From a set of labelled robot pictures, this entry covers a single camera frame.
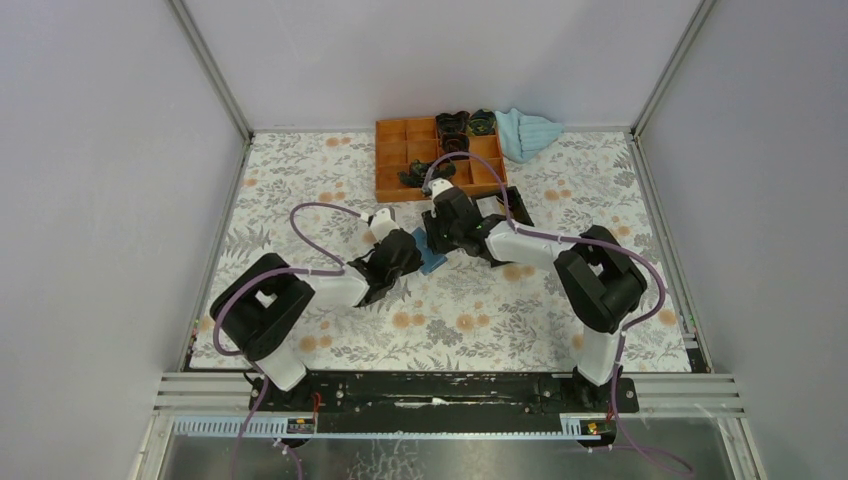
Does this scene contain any black rolled band left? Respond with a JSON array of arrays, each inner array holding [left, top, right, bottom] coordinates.
[[434, 110, 470, 138]]

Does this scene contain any black rolled band top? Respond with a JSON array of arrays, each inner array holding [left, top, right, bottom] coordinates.
[[466, 109, 497, 137]]

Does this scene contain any blue leather card holder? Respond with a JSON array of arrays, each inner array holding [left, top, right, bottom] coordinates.
[[412, 227, 447, 275]]

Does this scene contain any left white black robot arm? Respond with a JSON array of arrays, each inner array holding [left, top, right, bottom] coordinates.
[[209, 229, 423, 411]]

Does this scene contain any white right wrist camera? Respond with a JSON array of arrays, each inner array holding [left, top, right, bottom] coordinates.
[[428, 178, 455, 201]]

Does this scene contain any light blue folded cloth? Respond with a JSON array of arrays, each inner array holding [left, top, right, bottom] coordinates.
[[494, 108, 565, 164]]

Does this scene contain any orange compartment tray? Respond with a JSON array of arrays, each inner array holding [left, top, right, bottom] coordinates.
[[375, 116, 508, 203]]

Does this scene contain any white card in box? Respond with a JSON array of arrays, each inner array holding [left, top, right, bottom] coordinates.
[[476, 195, 504, 217]]

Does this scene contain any black card box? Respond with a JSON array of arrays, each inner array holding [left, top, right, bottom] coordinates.
[[472, 186, 534, 226]]

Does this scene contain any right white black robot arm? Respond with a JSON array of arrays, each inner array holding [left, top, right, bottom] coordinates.
[[422, 187, 647, 412]]

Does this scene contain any black rolled band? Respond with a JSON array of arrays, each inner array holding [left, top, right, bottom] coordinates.
[[434, 110, 470, 138], [466, 109, 497, 137], [439, 133, 470, 160]]

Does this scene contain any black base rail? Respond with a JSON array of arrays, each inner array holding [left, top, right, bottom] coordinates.
[[249, 370, 640, 434]]

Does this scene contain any black tangled band pile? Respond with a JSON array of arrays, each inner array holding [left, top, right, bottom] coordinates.
[[397, 160, 457, 188]]

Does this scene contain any black rolled band centre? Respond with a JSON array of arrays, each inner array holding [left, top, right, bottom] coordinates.
[[439, 133, 470, 160]]

